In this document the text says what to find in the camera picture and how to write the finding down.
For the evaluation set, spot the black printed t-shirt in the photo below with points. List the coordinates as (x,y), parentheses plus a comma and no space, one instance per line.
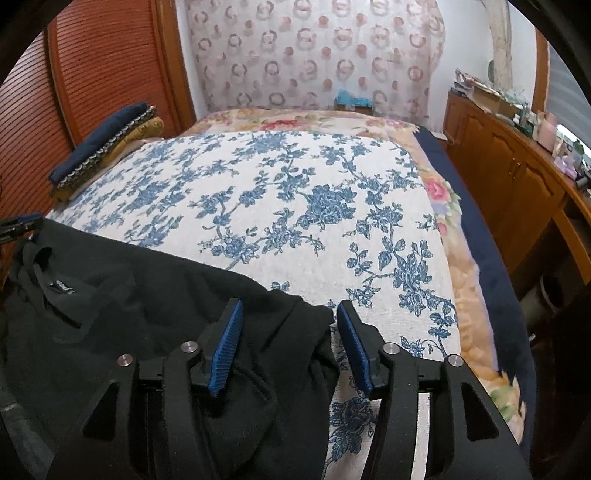
(115,332)

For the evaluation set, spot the open cardboard box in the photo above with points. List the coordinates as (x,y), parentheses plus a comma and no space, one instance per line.
(491,101)

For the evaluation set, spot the blue floral white cloth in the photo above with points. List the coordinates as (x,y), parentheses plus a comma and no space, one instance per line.
(277,207)

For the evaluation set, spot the cream tied-back curtain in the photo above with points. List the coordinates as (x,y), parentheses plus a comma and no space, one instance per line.
(498,41)

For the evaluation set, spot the grey waste bin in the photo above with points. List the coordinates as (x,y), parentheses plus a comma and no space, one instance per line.
(551,295)

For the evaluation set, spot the pile of desk clutter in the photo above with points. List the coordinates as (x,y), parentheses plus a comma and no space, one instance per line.
(466,85)

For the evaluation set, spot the mustard yellow folded garment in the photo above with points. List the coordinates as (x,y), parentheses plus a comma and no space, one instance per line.
(134,143)

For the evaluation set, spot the small grey fan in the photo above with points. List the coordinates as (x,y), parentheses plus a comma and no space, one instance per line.
(491,70)

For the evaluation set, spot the small cardboard box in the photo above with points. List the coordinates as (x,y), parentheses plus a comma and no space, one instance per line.
(355,110)

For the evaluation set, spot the pink rose floral blanket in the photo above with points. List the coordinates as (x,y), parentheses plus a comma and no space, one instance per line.
(286,122)

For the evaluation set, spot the purple tissue pack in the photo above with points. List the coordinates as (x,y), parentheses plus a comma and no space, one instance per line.
(568,167)

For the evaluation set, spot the grey zebra window blind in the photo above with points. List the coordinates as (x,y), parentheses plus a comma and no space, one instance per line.
(561,78)

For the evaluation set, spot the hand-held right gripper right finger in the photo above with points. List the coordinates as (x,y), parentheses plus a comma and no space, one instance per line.
(355,346)

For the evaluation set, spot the long wooden cabinet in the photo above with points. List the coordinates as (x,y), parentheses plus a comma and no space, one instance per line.
(503,152)

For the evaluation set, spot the brown louvered wooden wardrobe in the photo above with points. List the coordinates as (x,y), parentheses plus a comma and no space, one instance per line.
(106,55)

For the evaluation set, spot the blue plastic bag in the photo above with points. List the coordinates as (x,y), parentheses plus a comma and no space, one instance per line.
(351,98)

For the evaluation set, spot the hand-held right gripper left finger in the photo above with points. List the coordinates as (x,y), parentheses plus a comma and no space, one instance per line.
(226,346)

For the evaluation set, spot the sheer circle-patterned curtain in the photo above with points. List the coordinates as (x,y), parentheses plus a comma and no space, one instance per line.
(300,55)

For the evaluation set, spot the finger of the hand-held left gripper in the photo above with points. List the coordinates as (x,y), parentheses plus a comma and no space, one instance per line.
(23,222)

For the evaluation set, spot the navy bed sheet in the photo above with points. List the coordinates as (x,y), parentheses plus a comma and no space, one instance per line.
(480,249)

